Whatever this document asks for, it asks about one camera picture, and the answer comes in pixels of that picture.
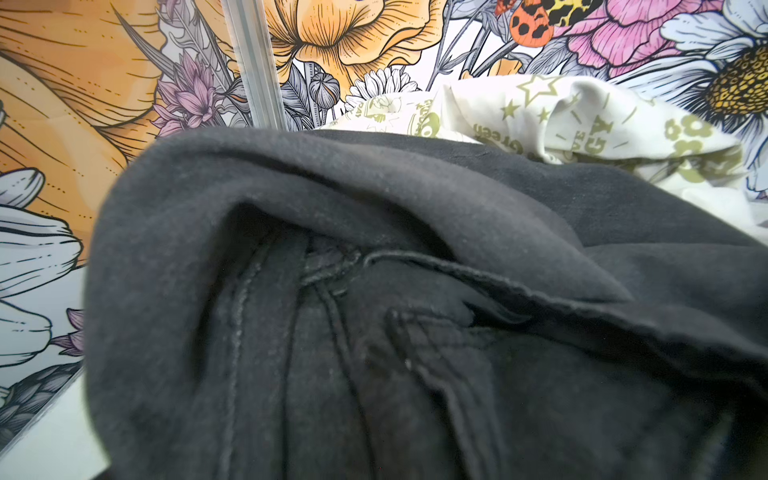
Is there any aluminium corner post left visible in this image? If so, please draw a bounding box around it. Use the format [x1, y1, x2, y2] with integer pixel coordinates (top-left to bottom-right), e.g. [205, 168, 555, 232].
[222, 0, 287, 130]

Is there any dark grey cloth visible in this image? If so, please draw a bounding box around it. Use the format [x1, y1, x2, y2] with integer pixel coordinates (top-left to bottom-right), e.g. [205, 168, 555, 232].
[84, 128, 767, 479]

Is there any cream cloth with green print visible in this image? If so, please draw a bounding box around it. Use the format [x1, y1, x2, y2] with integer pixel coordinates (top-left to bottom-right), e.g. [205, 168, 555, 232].
[325, 75, 767, 242]

